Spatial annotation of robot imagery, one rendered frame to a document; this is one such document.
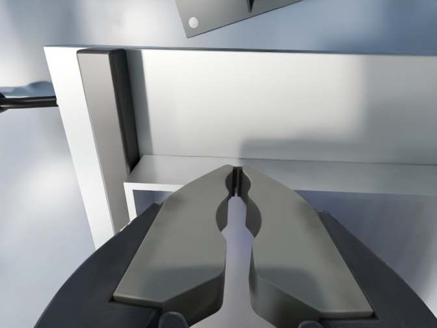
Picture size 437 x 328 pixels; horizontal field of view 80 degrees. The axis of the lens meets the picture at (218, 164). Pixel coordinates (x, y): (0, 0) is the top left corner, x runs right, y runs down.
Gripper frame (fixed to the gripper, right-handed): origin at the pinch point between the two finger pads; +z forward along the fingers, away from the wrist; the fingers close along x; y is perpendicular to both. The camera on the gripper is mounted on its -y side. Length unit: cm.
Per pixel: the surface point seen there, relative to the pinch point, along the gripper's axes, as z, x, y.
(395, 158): 3.5, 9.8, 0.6
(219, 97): 3.5, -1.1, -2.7
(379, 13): 91, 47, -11
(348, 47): 91, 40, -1
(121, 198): 1.5, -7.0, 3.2
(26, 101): 80, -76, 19
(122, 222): 1.5, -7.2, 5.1
